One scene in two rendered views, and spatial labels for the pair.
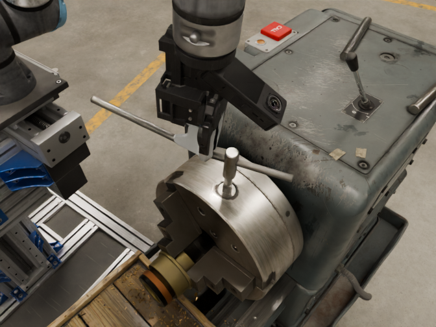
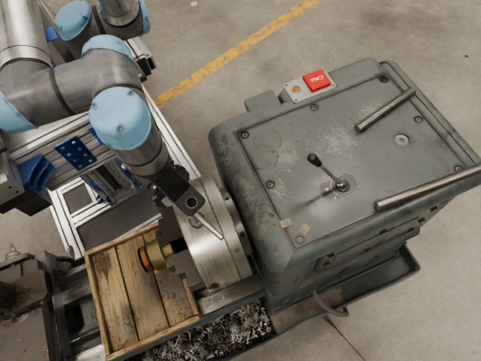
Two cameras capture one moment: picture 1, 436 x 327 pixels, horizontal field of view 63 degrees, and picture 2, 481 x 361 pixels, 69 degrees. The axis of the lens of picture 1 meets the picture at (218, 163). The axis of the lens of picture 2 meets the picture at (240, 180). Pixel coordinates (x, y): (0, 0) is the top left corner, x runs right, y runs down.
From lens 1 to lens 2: 0.44 m
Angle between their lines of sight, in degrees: 22
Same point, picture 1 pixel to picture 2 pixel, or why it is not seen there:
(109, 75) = (239, 21)
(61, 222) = not seen: hidden behind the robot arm
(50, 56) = not seen: outside the picture
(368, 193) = (288, 263)
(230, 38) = (147, 170)
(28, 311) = (115, 214)
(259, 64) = (280, 114)
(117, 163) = (216, 112)
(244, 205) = (203, 236)
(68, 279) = (146, 201)
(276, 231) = (222, 259)
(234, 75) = (164, 180)
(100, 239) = not seen: hidden behind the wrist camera
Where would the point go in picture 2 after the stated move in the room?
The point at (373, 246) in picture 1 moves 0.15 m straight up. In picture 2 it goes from (378, 276) to (389, 267)
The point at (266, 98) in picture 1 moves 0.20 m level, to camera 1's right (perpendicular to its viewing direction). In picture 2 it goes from (185, 198) to (290, 239)
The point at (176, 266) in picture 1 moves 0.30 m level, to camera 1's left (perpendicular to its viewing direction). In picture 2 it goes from (159, 252) to (71, 213)
